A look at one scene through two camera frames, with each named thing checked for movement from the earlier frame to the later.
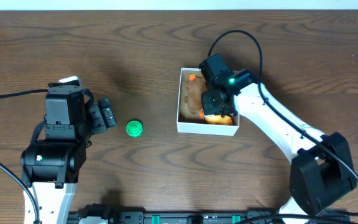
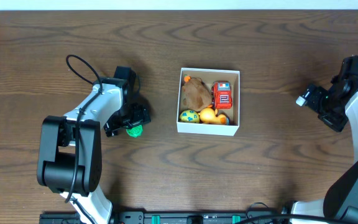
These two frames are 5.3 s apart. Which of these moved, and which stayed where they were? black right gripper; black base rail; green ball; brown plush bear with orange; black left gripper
Moved: black right gripper; brown plush bear with orange; black left gripper
Stayed: green ball; black base rail
